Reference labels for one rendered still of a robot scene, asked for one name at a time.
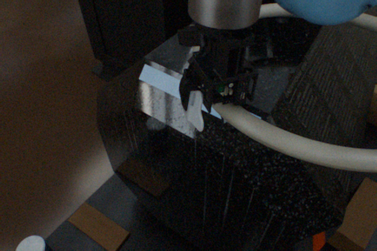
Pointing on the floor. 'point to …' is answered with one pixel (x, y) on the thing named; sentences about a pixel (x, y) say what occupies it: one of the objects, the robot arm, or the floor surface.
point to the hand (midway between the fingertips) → (207, 118)
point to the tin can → (33, 244)
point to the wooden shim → (99, 227)
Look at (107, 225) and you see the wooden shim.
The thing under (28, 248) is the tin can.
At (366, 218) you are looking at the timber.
